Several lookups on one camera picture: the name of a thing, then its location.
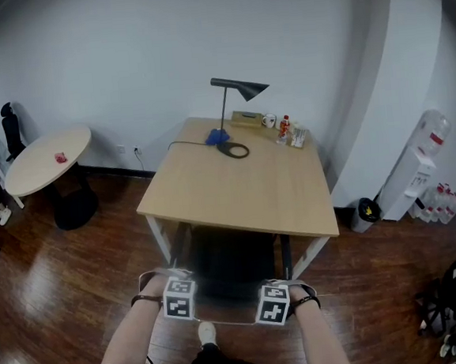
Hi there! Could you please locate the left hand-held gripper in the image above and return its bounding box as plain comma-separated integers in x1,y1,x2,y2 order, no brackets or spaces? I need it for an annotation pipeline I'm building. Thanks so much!
138,264,201,327

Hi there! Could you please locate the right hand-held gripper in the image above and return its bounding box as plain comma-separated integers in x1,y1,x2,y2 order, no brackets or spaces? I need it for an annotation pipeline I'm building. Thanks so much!
252,274,321,328

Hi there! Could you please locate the person's right forearm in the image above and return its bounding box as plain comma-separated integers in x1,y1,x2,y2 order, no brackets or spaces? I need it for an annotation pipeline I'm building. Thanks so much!
292,296,355,364

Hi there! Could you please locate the black high-back chair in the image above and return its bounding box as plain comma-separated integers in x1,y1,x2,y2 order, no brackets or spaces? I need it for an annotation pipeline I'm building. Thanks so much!
0,100,29,163

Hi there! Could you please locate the person's left hand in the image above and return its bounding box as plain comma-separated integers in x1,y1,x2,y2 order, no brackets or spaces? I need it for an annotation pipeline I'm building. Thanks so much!
141,279,168,299

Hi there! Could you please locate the person's right hand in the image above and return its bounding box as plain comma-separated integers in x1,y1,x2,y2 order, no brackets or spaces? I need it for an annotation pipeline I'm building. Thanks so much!
288,286,315,302

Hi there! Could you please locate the person's white shoe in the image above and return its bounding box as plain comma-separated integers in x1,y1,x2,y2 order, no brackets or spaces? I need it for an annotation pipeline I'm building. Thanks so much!
196,319,220,350

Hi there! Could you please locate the light wooden table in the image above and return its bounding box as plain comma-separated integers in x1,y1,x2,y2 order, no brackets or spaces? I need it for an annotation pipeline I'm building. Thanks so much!
128,104,344,295

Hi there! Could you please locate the grey bin with black bag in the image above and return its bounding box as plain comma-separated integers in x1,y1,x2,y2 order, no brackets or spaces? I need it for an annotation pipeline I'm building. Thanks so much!
347,196,384,235

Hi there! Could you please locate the blue cloth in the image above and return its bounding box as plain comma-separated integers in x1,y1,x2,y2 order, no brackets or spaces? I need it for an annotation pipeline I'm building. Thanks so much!
204,127,236,148

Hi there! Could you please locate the red label drink bottle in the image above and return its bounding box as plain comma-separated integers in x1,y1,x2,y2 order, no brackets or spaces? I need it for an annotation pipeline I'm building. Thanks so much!
274,114,294,147

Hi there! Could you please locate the white water dispenser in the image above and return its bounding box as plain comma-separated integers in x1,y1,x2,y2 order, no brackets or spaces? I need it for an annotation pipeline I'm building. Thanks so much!
374,146,442,224

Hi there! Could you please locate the white mug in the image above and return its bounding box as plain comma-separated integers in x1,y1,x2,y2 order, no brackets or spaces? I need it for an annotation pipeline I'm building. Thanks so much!
260,112,280,130

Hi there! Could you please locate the wooden tissue box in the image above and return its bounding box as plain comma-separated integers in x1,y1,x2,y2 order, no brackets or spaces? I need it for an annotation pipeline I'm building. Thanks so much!
229,107,266,131

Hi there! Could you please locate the round white table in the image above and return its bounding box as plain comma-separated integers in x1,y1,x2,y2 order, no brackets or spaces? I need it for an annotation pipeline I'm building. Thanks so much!
0,123,101,237

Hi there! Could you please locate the cluster of clear water bottles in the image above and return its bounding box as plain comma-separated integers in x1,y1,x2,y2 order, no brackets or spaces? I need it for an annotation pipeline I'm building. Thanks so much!
406,180,456,228

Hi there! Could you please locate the black desk lamp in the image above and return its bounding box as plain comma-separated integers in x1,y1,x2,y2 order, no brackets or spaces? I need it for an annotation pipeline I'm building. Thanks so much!
209,72,277,162

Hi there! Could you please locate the clear water jug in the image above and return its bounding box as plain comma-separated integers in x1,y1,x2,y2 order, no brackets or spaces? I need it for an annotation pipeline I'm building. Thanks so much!
412,107,455,160

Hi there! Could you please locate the black wrist strap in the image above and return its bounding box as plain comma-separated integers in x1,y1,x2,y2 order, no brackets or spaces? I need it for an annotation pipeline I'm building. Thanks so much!
130,292,165,308
295,295,322,312

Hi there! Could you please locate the thin white cable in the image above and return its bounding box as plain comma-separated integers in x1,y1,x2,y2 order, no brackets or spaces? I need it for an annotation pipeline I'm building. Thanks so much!
193,311,262,332

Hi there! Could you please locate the black lamp cable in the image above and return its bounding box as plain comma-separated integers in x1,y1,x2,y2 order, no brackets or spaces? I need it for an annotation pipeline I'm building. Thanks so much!
168,137,220,154

